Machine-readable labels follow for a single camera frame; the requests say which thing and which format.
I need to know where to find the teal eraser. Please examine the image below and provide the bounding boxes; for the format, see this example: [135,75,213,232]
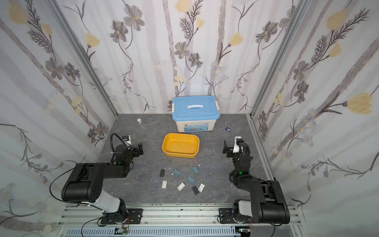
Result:
[187,176,195,184]
[192,167,199,174]
[173,169,181,176]

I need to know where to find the yellow plastic tub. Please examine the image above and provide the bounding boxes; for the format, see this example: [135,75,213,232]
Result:
[162,133,200,159]

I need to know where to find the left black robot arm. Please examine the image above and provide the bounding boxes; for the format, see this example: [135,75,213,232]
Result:
[49,133,144,225]

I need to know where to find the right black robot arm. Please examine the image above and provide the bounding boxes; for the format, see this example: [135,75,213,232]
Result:
[219,137,290,226]

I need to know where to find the blue lidded storage box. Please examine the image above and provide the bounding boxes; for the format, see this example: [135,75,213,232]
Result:
[172,95,220,132]

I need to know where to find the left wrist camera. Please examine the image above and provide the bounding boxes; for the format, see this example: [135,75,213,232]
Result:
[121,135,132,146]

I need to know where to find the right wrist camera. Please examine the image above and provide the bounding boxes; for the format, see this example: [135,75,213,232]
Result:
[233,136,244,154]

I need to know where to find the white eraser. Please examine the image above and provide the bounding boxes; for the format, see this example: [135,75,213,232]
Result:
[177,183,185,191]
[161,180,167,189]
[198,183,205,192]

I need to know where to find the clear flask with stopper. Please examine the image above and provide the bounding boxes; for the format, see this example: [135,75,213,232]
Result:
[137,118,147,133]

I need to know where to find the small circuit board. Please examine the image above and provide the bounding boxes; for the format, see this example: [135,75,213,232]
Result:
[115,227,129,235]

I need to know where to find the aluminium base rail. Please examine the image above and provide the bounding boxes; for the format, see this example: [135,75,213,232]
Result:
[52,203,307,237]

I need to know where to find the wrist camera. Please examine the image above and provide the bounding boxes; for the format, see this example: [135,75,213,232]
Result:
[121,135,132,146]
[233,136,244,154]

